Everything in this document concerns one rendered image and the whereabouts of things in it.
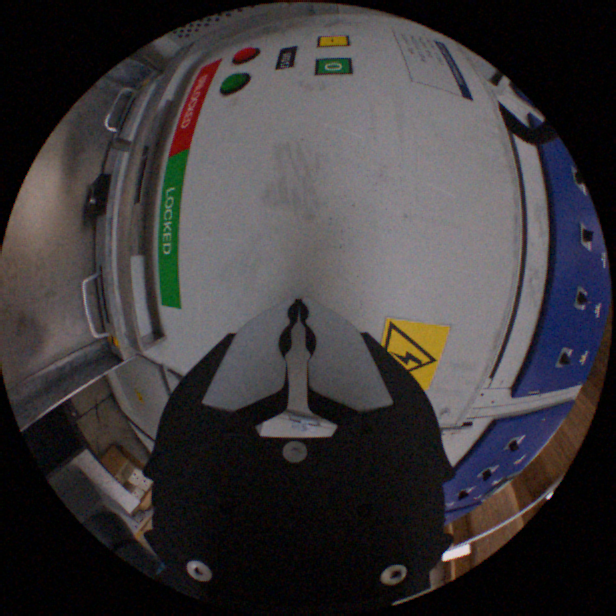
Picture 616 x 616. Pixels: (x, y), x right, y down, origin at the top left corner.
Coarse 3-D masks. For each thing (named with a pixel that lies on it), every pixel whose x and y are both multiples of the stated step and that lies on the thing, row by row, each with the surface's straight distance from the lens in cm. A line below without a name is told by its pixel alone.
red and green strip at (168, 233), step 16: (208, 64) 34; (208, 80) 29; (192, 96) 29; (192, 112) 26; (176, 128) 27; (192, 128) 24; (176, 144) 25; (176, 160) 23; (176, 176) 22; (176, 192) 21; (160, 208) 23; (176, 208) 21; (160, 224) 22; (176, 224) 20; (160, 240) 22; (176, 240) 20; (160, 256) 22; (176, 256) 20; (160, 272) 22; (176, 272) 20; (160, 288) 23; (176, 288) 20; (176, 304) 21
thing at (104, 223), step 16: (144, 80) 52; (144, 96) 46; (128, 112) 46; (128, 128) 41; (112, 160) 40; (112, 176) 37; (112, 192) 36; (112, 208) 36; (96, 224) 41; (96, 240) 40; (96, 256) 40; (112, 272) 35; (112, 288) 35; (112, 304) 36; (112, 320) 36; (112, 336) 40; (128, 352) 38
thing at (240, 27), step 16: (272, 16) 52; (288, 16) 52; (304, 16) 52; (224, 32) 56; (144, 48) 64; (160, 48) 62; (176, 48) 61; (192, 48) 59; (144, 64) 63; (160, 64) 65; (480, 64) 59; (496, 80) 62
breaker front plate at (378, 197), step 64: (192, 64) 39; (256, 64) 26; (384, 64) 23; (256, 128) 18; (320, 128) 16; (384, 128) 16; (448, 128) 19; (192, 192) 19; (256, 192) 15; (320, 192) 14; (384, 192) 14; (448, 192) 15; (512, 192) 20; (192, 256) 18; (256, 256) 14; (320, 256) 13; (384, 256) 13; (448, 256) 14; (512, 256) 18; (192, 320) 20; (384, 320) 14; (448, 320) 15; (448, 384) 18
